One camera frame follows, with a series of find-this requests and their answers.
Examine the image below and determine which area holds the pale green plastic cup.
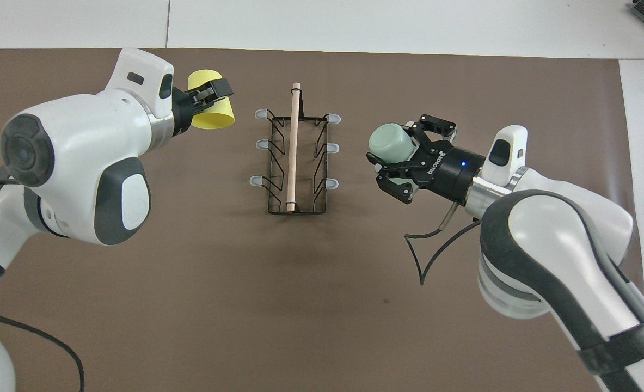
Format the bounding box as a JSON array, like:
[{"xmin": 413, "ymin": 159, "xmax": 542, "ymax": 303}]
[{"xmin": 368, "ymin": 124, "xmax": 419, "ymax": 164}]

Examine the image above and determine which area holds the black wire cup rack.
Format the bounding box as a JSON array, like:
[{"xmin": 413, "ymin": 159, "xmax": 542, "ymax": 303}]
[{"xmin": 249, "ymin": 82, "xmax": 342, "ymax": 216}]

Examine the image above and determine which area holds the yellow plastic cup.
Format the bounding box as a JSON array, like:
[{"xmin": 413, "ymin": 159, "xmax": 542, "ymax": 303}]
[{"xmin": 187, "ymin": 70, "xmax": 237, "ymax": 131}]

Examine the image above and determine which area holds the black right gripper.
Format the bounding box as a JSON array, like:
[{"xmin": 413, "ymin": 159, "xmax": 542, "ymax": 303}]
[{"xmin": 366, "ymin": 114, "xmax": 487, "ymax": 206}]

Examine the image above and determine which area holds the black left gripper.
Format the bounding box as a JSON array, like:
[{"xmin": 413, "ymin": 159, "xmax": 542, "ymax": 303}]
[{"xmin": 170, "ymin": 78, "xmax": 235, "ymax": 137}]

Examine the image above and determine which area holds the brown paper table mat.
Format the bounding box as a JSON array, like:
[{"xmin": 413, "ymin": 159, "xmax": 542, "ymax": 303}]
[{"xmin": 0, "ymin": 48, "xmax": 644, "ymax": 392}]

